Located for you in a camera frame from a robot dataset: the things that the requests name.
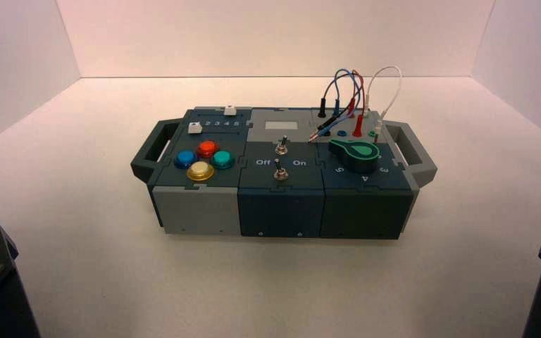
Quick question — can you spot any green rotary dial knob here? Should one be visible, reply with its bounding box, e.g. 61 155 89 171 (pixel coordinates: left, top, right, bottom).
328 141 381 173

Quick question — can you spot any blue push button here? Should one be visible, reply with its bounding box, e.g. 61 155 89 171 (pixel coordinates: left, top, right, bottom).
174 150 199 170

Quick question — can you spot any dark modular task box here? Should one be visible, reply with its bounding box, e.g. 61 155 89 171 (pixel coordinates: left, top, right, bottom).
130 107 438 241

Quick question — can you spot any red jumper cable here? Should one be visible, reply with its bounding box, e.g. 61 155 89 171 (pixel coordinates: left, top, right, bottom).
346 70 366 138

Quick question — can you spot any green push button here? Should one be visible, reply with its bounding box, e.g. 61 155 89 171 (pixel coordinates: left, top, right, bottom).
211 150 235 170

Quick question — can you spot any grey display screen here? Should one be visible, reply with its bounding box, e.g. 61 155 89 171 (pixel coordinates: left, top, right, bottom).
263 120 301 132

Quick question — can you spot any white jumper cable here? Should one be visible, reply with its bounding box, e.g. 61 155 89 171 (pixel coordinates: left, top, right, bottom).
364 65 403 133

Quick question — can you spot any red push button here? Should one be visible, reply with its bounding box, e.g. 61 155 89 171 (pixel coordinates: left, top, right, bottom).
197 140 219 160

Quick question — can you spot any yellow push button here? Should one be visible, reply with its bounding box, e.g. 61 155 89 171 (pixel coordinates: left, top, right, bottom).
186 161 216 182

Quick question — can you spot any blue jumper cable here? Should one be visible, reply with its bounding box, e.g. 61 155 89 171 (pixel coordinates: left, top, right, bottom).
332 68 363 117

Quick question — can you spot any black jumper cable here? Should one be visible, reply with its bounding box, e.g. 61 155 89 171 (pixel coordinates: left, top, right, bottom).
307 74 361 143

